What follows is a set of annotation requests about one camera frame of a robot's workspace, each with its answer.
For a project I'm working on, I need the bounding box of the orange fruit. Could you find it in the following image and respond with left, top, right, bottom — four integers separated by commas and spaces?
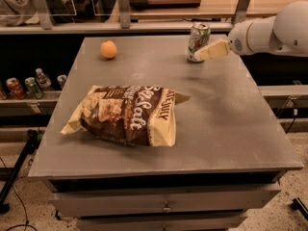
100, 40, 117, 59

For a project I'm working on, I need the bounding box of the upper drawer with knob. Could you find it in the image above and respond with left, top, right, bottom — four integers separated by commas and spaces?
50, 183, 280, 217

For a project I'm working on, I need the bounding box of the clear water bottle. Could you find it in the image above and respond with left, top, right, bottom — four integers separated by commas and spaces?
36, 68, 53, 90

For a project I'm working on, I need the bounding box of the left metal bracket post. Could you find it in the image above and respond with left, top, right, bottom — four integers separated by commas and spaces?
33, 0, 54, 30

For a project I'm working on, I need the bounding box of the middle metal bracket post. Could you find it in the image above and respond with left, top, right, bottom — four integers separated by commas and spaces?
117, 0, 131, 29

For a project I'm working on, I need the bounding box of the green soda can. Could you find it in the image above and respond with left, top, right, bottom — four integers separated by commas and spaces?
25, 77, 43, 99

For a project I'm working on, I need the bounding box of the red soda can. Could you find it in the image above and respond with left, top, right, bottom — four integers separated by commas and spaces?
6, 77, 26, 99

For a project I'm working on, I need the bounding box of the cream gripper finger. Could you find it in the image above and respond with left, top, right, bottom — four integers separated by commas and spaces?
193, 39, 230, 61

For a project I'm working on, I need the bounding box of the metal bracket post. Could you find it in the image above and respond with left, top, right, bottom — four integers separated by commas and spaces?
33, 0, 54, 30
231, 0, 250, 24
117, 0, 131, 29

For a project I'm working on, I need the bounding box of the black stand leg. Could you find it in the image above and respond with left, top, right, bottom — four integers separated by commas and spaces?
0, 129, 42, 215

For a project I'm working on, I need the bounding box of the green white 7up can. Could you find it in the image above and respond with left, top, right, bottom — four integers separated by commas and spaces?
187, 22, 211, 63

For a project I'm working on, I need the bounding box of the drawer with knob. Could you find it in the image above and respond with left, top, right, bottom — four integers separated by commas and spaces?
50, 183, 280, 217
76, 212, 247, 231

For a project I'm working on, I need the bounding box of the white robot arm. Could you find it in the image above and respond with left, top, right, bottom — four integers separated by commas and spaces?
193, 1, 308, 61

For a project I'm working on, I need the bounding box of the grey drawer cabinet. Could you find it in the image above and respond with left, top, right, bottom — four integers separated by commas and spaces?
29, 36, 302, 231

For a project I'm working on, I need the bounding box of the silver can on shelf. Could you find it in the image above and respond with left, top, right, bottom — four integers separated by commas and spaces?
57, 75, 66, 89

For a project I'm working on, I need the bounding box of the lower drawer with knob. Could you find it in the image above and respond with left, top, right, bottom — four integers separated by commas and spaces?
76, 212, 247, 231

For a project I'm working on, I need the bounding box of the brown sea salt chip bag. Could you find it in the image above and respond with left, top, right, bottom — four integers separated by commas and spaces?
62, 86, 190, 146

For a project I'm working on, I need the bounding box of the right metal bracket post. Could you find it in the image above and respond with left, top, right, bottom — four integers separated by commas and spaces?
231, 0, 250, 24

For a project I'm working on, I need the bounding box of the black floor cable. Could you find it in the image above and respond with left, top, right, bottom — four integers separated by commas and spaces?
0, 157, 39, 231

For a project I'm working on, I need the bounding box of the grey cloth behind glass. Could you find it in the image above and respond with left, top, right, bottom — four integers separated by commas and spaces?
0, 0, 75, 26

